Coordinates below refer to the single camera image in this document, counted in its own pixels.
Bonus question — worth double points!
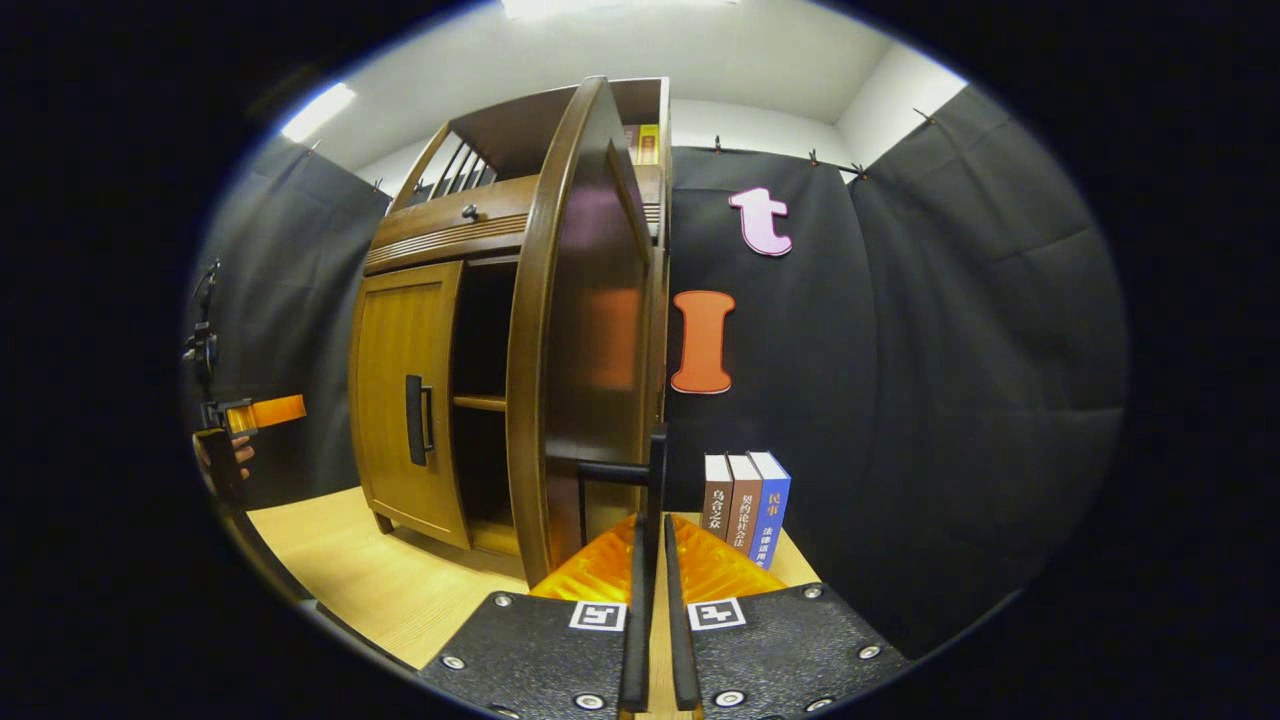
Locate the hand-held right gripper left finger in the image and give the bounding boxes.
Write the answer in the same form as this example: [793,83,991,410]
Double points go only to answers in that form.
[418,515,651,719]

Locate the wooden double-door shoe cabinet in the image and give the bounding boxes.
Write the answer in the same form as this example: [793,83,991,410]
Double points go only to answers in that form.
[348,77,673,561]

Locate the blue hardcover book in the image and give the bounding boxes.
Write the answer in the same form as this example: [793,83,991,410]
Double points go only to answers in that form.
[748,451,792,571]

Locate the wooden drawer with black knob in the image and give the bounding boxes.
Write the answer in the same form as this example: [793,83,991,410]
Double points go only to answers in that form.
[363,165,666,278]

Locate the brown hardcover book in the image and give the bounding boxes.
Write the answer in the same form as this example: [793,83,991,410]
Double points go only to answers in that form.
[725,454,765,557]
[702,454,735,541]

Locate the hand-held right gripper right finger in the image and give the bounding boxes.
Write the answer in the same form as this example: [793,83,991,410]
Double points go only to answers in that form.
[663,515,911,716]

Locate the wooden cabinet door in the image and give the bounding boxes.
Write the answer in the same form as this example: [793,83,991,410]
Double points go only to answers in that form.
[505,75,669,589]
[348,260,471,549]

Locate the large ceiling light panel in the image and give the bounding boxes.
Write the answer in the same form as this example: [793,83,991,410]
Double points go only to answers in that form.
[500,0,741,21]

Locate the small ceiling light panel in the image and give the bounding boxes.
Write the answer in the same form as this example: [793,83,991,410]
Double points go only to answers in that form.
[280,82,357,143]

